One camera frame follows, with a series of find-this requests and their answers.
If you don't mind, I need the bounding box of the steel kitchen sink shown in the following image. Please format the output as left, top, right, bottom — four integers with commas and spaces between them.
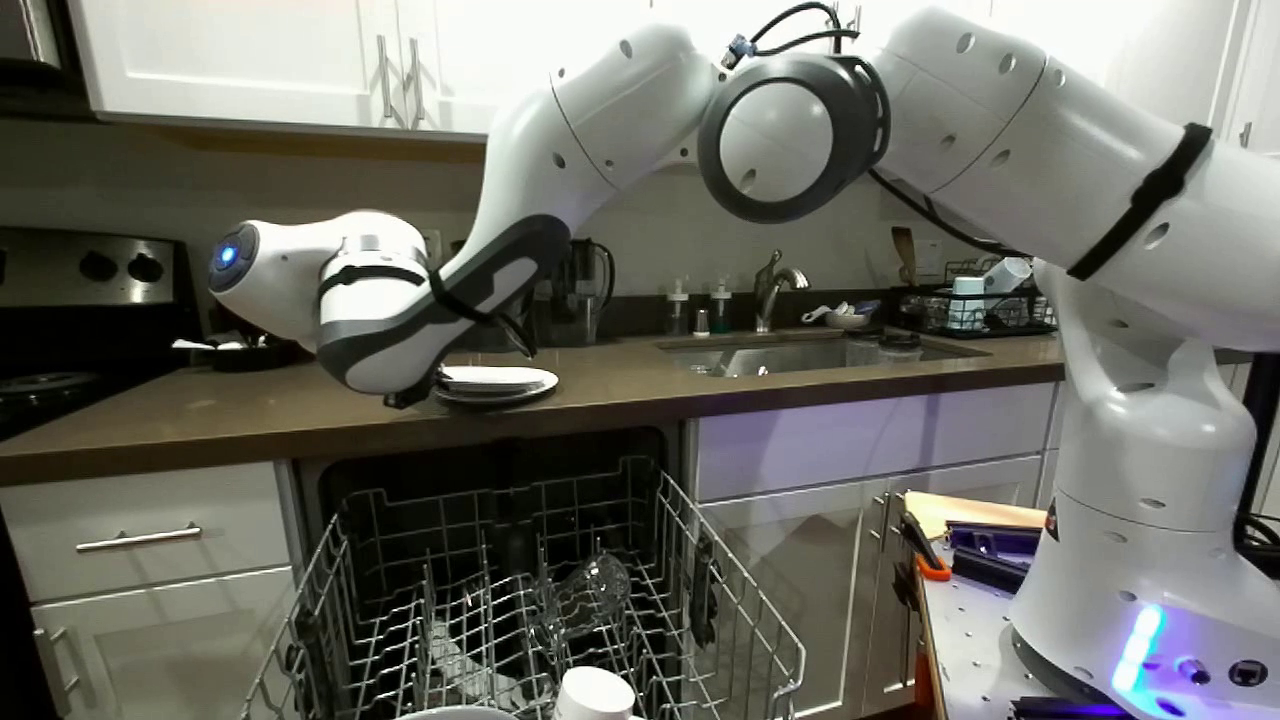
656, 331, 994, 384

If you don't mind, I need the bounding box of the black clear-lid appliance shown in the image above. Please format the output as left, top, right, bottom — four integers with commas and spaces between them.
556, 236, 619, 353

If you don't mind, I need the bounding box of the chrome faucet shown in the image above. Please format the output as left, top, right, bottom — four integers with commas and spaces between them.
744, 250, 811, 339

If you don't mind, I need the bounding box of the dark range hood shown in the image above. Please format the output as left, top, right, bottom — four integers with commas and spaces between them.
0, 0, 71, 87

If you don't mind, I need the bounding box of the wire dishwasher rack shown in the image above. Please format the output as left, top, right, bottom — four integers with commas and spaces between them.
238, 456, 811, 720

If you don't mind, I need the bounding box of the white crumpled paper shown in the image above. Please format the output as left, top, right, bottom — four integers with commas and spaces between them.
169, 331, 255, 360

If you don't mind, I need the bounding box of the black dish drying rack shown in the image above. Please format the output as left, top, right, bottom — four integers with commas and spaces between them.
890, 256, 1061, 339

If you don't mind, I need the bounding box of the small black clamp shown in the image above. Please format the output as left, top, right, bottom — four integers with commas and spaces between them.
892, 504, 962, 588

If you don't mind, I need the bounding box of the black cooktop stove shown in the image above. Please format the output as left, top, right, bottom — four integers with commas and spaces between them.
0, 369, 111, 446

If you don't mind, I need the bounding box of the white base cabinet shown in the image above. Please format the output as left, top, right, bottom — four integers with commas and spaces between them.
682, 374, 1072, 720

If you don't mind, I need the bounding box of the small soap bottle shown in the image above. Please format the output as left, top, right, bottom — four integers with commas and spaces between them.
704, 277, 742, 334
660, 277, 696, 339

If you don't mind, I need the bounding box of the white drawer front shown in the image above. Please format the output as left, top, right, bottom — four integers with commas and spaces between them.
0, 456, 298, 609

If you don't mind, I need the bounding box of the white upper cabinet with handles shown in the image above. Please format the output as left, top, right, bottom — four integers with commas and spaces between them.
64, 0, 493, 137

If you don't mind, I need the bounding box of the black orange clamp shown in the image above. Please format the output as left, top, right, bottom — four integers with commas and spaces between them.
942, 518, 1048, 590

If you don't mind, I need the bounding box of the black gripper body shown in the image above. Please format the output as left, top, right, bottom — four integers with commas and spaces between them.
378, 371, 444, 413

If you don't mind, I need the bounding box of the white cabinet door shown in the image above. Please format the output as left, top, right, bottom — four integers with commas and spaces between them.
25, 564, 309, 720

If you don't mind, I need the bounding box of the wooden board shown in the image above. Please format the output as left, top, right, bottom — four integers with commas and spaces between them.
900, 487, 1052, 542

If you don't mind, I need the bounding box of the metal robot mounting table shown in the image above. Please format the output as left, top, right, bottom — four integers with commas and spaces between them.
915, 564, 1280, 720

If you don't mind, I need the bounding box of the white cloth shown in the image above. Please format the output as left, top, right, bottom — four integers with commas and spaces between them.
795, 296, 885, 334

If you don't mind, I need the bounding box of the black tray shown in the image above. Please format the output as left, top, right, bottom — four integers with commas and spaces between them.
169, 331, 321, 374

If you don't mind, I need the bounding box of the black rack fitting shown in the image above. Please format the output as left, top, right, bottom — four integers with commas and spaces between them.
682, 522, 724, 647

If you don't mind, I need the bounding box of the white mug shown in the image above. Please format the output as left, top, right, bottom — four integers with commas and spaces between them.
549, 663, 644, 720

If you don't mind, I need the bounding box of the clear wine glass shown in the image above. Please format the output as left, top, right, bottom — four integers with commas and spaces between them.
549, 538, 641, 647

